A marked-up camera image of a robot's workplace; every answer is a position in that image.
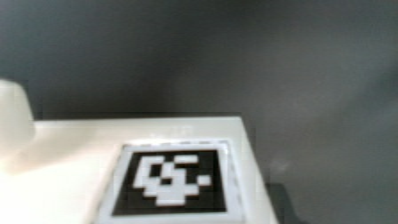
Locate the white small drawer box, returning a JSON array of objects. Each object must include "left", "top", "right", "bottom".
[{"left": 0, "top": 79, "right": 277, "bottom": 224}]

